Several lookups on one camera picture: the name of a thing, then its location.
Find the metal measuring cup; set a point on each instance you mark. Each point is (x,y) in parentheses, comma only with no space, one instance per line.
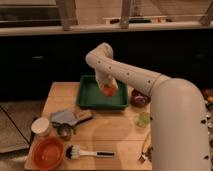
(64,130)

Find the white paper cup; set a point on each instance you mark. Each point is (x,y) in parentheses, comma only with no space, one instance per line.
(41,126)

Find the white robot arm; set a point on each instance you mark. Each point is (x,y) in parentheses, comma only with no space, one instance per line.
(179,131)

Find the white dish brush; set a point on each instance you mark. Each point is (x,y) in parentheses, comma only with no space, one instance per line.
(75,152)

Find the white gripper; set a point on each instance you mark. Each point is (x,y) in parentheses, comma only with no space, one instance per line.
(104,79)

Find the red grapes bunch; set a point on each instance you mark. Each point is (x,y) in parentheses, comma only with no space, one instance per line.
(149,154)

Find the blue grey cloth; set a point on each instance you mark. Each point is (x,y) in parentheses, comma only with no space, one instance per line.
(64,116)

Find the metal fork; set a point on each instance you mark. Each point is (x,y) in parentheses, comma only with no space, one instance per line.
(142,157)

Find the light green cup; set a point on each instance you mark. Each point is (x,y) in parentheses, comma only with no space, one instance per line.
(143,119)

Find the orange plastic bowl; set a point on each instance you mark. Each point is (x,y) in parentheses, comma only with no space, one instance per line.
(47,154)

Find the red apple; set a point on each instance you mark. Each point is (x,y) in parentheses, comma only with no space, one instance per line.
(109,91)

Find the green plastic tray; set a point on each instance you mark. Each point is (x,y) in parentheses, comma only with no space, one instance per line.
(90,97)

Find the brown block brush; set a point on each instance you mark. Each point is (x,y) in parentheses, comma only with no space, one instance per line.
(83,116)

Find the dark red bowl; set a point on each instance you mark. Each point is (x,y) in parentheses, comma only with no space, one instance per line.
(138,99)

